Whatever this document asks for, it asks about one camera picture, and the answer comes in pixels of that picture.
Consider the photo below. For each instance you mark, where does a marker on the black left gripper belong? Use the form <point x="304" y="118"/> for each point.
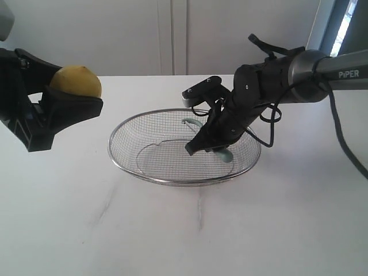
<point x="33" y="111"/>

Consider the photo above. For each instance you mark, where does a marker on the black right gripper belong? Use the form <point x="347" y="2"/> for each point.
<point x="224" y="125"/>

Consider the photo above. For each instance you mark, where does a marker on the teal handled peeler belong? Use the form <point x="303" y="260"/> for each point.
<point x="202" y="141"/>

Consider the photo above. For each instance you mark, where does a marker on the yellow lemon with sticker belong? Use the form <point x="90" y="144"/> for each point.
<point x="77" y="80"/>

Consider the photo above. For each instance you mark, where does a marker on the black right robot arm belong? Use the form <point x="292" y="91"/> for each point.
<point x="306" y="77"/>

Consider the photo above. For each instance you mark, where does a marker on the white cabinet doors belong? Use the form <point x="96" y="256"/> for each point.
<point x="157" y="37"/>

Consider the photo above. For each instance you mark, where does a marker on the window strip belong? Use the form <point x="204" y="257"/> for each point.
<point x="343" y="27"/>

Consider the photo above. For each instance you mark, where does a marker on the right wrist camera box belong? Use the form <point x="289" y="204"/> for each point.
<point x="201" y="92"/>

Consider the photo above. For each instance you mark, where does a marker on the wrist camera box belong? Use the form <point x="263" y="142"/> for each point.
<point x="201" y="92"/>
<point x="7" y="20"/>

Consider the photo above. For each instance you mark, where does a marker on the oval metal wire mesh basket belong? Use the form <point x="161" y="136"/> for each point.
<point x="151" y="146"/>

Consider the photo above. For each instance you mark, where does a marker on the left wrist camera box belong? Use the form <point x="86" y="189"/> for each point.
<point x="7" y="20"/>

